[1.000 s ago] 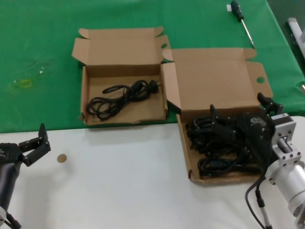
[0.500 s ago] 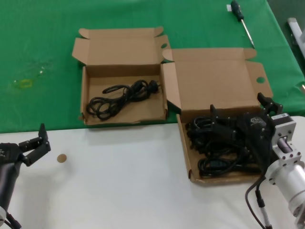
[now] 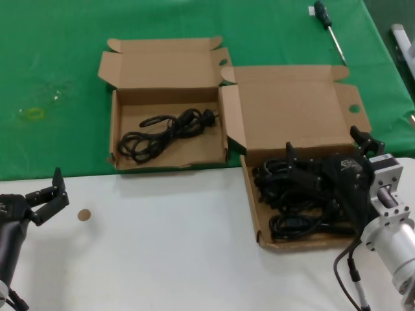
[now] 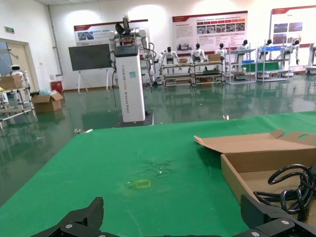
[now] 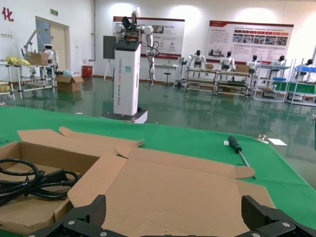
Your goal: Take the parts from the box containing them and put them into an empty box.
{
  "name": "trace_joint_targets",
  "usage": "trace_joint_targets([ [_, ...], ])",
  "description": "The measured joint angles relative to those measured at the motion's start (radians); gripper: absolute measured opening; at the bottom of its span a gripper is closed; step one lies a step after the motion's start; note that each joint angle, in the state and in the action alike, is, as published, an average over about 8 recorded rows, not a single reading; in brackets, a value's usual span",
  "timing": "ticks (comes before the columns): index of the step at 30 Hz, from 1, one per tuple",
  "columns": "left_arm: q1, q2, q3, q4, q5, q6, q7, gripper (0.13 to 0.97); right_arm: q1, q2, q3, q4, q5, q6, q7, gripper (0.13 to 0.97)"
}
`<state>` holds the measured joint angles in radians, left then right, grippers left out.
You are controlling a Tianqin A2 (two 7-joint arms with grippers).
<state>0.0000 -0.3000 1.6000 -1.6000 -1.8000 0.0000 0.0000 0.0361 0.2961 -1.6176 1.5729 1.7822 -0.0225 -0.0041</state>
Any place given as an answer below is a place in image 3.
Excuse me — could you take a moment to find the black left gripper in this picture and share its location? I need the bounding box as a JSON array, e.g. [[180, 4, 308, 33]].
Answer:
[[0, 167, 70, 227]]

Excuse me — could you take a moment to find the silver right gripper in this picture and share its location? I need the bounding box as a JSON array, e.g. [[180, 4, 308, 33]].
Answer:
[[284, 124, 415, 228]]

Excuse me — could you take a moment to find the black power cord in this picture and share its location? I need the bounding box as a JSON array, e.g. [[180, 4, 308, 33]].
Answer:
[[117, 108, 219, 165], [278, 190, 344, 218], [253, 157, 325, 208], [269, 213, 357, 242]]

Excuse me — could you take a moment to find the open cardboard box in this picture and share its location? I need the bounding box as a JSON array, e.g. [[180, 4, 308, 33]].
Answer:
[[219, 64, 373, 250], [98, 35, 233, 171]]

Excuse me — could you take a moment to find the yellow rubber band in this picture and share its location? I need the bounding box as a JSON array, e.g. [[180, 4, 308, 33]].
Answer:
[[25, 108, 45, 121]]

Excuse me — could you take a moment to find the grey metal profile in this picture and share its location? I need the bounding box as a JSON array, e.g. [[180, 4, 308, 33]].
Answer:
[[390, 23, 415, 76]]

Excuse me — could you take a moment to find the green tablecloth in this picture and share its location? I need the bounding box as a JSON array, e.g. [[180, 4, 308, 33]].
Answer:
[[0, 0, 415, 182]]

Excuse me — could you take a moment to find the black right wrist camera housing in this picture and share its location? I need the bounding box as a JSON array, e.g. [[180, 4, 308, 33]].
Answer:
[[319, 152, 377, 235]]

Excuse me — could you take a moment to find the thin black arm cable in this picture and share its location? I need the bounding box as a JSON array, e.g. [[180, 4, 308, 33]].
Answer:
[[333, 233, 364, 311]]

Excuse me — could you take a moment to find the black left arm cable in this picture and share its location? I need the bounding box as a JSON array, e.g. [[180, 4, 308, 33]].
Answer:
[[5, 286, 30, 311]]

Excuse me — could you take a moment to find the cable with silver connector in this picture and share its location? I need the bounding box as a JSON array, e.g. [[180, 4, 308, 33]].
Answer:
[[346, 248, 371, 311]]

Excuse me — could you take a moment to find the green handled screwdriver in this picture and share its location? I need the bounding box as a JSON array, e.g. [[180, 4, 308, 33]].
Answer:
[[313, 0, 348, 65]]

